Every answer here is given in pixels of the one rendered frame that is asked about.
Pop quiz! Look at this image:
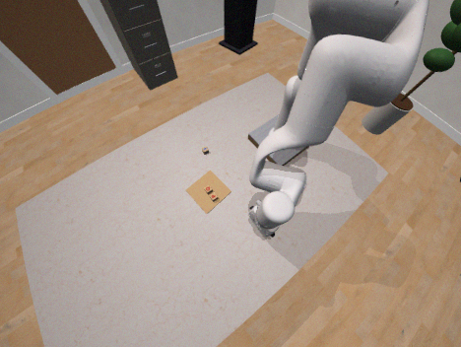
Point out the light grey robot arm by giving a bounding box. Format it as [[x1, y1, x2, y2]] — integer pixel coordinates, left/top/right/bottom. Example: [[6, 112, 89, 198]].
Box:
[[249, 0, 429, 229]]

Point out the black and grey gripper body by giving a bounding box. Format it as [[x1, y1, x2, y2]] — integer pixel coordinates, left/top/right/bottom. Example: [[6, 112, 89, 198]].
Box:
[[248, 205, 280, 237]]

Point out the tan flat mat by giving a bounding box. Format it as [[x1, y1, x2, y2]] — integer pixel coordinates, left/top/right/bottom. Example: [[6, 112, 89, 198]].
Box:
[[186, 171, 231, 214]]

